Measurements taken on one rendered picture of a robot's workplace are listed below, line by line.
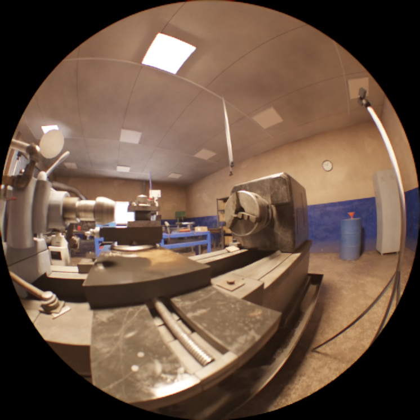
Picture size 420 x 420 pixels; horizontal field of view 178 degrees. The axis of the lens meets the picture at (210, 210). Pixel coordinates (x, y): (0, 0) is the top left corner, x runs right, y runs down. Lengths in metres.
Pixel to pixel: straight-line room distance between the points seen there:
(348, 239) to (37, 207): 3.77
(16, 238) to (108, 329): 0.31
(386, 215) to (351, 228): 1.08
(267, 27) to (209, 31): 0.78
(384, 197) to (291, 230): 3.31
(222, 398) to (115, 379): 0.50
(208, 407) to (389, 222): 3.94
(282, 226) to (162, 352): 0.80
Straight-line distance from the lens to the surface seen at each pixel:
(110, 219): 0.44
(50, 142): 4.12
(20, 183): 0.42
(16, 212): 0.45
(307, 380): 1.21
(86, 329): 0.29
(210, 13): 2.35
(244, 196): 0.74
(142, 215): 0.69
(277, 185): 0.81
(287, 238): 0.84
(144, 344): 0.24
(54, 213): 0.47
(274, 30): 2.54
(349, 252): 3.50
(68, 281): 0.66
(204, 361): 0.21
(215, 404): 0.66
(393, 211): 3.98
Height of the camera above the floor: 1.05
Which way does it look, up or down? 5 degrees up
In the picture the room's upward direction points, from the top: 2 degrees counter-clockwise
